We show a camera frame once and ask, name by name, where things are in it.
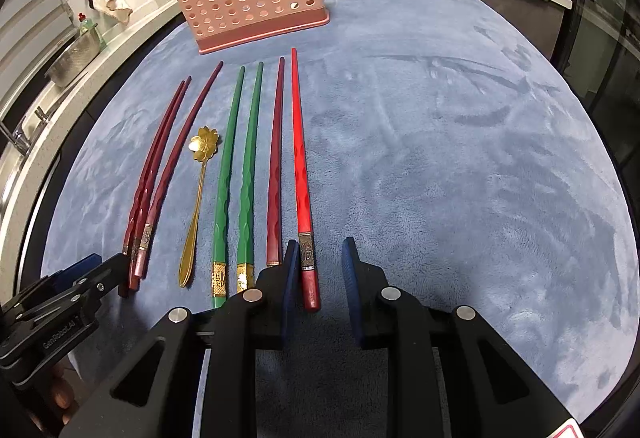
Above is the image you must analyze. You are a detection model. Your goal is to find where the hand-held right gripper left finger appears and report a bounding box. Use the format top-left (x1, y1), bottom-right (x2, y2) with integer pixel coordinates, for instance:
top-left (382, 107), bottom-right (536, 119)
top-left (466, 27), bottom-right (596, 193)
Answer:
top-left (64, 239), bottom-right (301, 438)

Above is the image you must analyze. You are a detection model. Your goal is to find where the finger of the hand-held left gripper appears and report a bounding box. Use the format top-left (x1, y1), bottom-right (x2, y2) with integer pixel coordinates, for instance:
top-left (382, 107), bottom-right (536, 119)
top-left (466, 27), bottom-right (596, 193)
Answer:
top-left (1, 253), bottom-right (104, 315)
top-left (10, 252), bottom-right (133, 336)

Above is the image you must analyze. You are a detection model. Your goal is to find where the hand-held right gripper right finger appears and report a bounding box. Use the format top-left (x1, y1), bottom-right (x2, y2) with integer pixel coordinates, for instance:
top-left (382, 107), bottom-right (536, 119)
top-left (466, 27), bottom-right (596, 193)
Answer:
top-left (341, 237), bottom-right (587, 438)

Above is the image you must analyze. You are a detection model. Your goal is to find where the dark red chopstick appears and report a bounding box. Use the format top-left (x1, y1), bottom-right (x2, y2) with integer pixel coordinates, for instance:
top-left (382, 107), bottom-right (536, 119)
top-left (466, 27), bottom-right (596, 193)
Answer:
top-left (136, 61), bottom-right (224, 280)
top-left (118, 79), bottom-right (187, 298)
top-left (266, 57), bottom-right (286, 267)
top-left (128, 76), bottom-right (193, 291)

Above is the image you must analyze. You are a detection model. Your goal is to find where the green chopstick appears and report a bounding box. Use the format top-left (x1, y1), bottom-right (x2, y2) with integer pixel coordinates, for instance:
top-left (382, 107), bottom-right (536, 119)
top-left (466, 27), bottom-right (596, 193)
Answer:
top-left (212, 66), bottom-right (246, 310)
top-left (235, 62), bottom-right (264, 294)

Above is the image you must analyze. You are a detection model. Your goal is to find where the bright red chopstick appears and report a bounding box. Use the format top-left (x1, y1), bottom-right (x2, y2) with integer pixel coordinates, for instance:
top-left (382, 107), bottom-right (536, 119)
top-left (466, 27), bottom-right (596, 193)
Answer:
top-left (291, 48), bottom-right (322, 311)

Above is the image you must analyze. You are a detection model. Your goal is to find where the gold flower spoon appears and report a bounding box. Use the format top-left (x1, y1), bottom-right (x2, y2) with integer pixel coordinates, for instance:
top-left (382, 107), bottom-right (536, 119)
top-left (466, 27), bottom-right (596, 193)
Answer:
top-left (179, 125), bottom-right (222, 289)

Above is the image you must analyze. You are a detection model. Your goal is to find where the person's left hand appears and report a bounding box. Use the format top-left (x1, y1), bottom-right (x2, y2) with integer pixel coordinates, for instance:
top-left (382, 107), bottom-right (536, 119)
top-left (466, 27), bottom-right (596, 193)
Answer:
top-left (46, 362), bottom-right (77, 430)

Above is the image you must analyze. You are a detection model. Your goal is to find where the chrome faucet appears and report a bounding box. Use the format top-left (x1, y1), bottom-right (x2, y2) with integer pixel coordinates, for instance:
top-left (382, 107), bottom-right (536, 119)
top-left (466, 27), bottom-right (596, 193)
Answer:
top-left (0, 105), bottom-right (53, 158)

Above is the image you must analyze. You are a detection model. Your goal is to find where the blue plush mat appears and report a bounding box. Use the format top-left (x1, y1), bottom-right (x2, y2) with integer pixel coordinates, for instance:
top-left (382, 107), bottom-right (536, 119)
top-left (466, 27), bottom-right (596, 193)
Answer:
top-left (40, 0), bottom-right (638, 438)

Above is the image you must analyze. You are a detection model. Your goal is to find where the metal basin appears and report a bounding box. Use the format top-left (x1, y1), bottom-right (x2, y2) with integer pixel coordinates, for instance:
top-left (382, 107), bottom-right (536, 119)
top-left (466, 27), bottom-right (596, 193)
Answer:
top-left (45, 25), bottom-right (101, 89)

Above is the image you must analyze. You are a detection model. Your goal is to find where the green dish soap bottle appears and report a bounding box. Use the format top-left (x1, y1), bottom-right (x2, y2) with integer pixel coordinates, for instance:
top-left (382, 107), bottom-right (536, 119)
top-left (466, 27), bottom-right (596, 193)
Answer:
top-left (77, 13), bottom-right (108, 51)

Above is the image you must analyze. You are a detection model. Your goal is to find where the dark glass door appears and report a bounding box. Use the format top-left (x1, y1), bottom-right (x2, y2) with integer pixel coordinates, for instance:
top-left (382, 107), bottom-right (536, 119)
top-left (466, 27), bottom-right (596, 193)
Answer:
top-left (550, 0), bottom-right (640, 229)

